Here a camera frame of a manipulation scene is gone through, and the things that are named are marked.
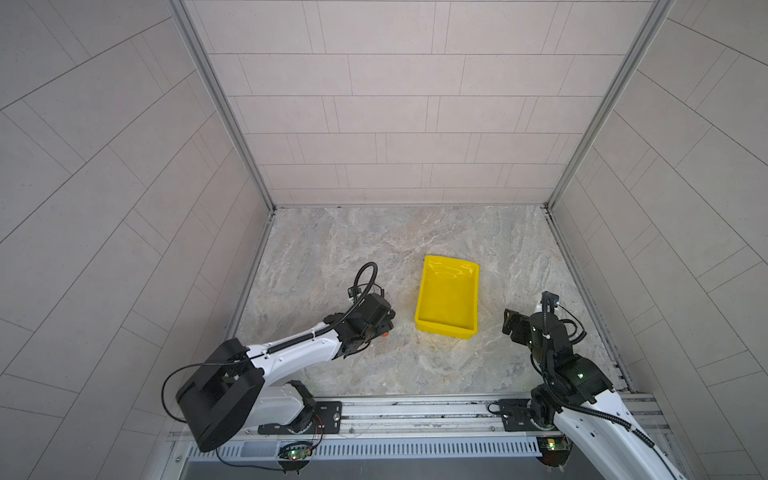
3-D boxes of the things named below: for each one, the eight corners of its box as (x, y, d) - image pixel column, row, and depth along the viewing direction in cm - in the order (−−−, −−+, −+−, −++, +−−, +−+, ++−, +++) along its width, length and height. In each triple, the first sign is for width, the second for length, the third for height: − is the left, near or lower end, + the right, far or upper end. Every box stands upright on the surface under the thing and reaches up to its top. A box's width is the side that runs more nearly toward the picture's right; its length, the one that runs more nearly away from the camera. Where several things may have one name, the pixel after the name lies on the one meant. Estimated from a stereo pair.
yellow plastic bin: (412, 330, 87) (413, 321, 82) (422, 262, 103) (424, 251, 98) (474, 341, 85) (479, 332, 80) (475, 270, 101) (479, 259, 96)
